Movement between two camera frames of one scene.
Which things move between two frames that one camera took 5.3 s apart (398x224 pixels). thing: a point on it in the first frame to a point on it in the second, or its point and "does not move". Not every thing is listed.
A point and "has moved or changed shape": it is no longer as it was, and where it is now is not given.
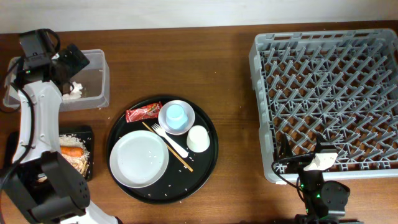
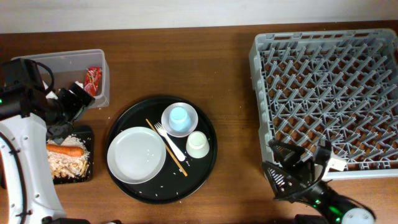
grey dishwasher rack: x=341 y=86 does not move
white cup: x=198 y=139 has moved or changed shape
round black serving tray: x=162 y=149 does not move
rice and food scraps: x=81 y=163 does not move
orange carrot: x=71 y=151 does not move
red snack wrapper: x=150 y=111 to x=92 y=81
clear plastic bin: x=94 y=79 does not move
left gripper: x=77 y=65 to x=76 y=104
